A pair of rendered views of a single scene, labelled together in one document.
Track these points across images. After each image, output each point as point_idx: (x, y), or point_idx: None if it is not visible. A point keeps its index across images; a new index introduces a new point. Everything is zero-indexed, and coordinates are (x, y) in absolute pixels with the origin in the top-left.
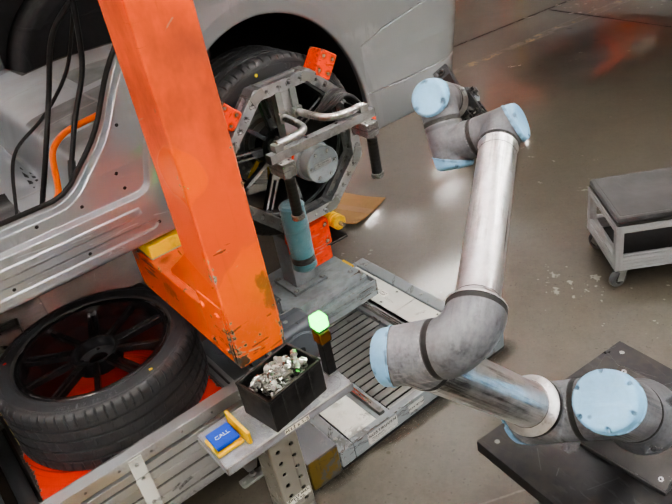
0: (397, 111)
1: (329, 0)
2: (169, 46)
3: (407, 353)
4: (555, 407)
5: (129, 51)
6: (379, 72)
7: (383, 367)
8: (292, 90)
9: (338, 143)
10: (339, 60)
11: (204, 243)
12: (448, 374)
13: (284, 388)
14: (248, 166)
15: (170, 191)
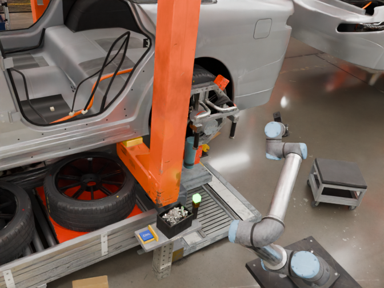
0: (244, 106)
1: (232, 56)
2: (179, 82)
3: (244, 234)
4: (284, 260)
5: (162, 79)
6: (242, 89)
7: (234, 235)
8: (207, 92)
9: None
10: (227, 79)
11: (163, 157)
12: (258, 246)
13: (177, 223)
14: None
15: (155, 132)
